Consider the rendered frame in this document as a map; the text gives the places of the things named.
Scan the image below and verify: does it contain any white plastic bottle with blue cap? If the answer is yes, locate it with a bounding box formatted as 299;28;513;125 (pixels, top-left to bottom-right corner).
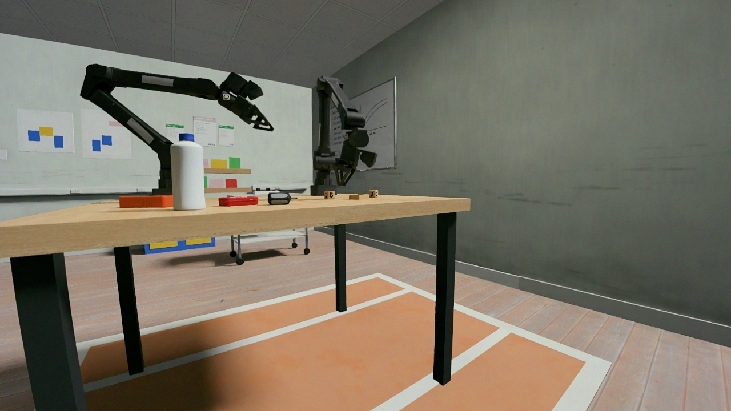
170;133;206;211

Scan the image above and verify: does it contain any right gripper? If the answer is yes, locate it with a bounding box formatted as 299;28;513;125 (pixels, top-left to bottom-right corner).
230;99;274;132

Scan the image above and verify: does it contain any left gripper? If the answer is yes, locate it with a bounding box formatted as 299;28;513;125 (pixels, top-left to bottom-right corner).
334;145;358;186

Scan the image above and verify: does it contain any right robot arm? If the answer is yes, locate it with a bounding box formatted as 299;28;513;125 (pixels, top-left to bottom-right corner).
80;63;264;193

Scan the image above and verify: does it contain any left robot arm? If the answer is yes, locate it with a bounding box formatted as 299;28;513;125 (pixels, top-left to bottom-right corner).
310;76;377;188

